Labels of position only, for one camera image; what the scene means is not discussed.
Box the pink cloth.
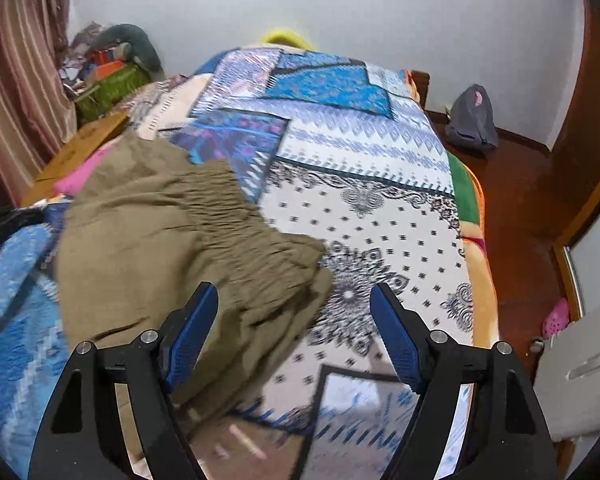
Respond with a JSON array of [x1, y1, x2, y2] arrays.
[[54, 152, 112, 196]]

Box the pink slipper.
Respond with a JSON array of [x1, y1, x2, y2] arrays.
[[542, 299, 571, 339]]

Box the pile of clutter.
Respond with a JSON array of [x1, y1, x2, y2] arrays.
[[60, 22, 131, 92]]

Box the yellow bed headboard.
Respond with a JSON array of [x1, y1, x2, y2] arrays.
[[257, 29, 316, 53]]

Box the wooden door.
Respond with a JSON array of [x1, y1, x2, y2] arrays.
[[550, 0, 600, 248]]

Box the grey backpack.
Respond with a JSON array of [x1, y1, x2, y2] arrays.
[[445, 84, 499, 150]]

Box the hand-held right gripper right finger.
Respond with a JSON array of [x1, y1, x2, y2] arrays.
[[369, 282, 553, 480]]

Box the wooden bed frame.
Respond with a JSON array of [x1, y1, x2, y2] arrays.
[[410, 70, 432, 109]]

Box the grey plush pillow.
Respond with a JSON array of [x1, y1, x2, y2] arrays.
[[92, 23, 165, 81]]

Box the wooden lap table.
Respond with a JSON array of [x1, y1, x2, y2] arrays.
[[22, 110, 131, 208]]

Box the olive green pants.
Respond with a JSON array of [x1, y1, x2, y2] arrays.
[[55, 135, 333, 433]]

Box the striped red curtain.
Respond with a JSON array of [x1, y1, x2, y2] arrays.
[[0, 0, 78, 208]]

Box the blue patchwork bed cover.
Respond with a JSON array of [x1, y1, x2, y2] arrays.
[[0, 47, 473, 480]]

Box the orange fleece blanket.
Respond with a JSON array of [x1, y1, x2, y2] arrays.
[[447, 152, 502, 353]]

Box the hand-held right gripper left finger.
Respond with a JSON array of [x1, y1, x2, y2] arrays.
[[27, 281, 220, 480]]

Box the green storage box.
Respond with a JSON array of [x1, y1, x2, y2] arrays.
[[75, 62, 153, 123]]

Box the striped floral blanket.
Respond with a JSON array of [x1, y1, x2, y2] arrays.
[[130, 75, 211, 131]]

